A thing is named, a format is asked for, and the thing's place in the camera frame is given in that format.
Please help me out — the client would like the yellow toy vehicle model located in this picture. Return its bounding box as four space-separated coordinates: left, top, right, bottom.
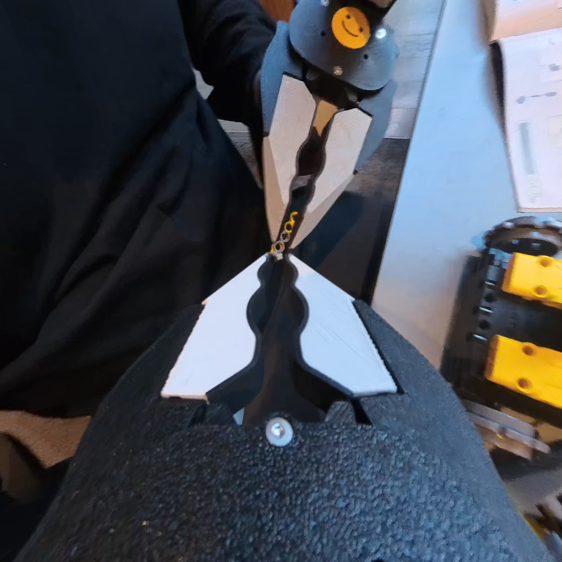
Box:
440 216 562 462

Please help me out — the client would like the instruction booklet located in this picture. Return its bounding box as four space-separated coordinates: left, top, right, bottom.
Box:
486 0 562 214

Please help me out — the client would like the person's dark clothing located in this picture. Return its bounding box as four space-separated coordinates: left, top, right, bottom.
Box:
0 0 365 562

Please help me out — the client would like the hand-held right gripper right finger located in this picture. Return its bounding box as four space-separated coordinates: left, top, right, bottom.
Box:
287 255 398 397

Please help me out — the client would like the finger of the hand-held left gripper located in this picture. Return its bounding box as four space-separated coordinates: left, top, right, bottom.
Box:
262 76 319 244
289 107 375 251

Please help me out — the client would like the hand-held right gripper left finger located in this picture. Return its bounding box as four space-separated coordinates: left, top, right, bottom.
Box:
162 255 270 400

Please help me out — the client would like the person's left forearm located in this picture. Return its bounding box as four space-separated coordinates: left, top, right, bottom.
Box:
176 0 278 124

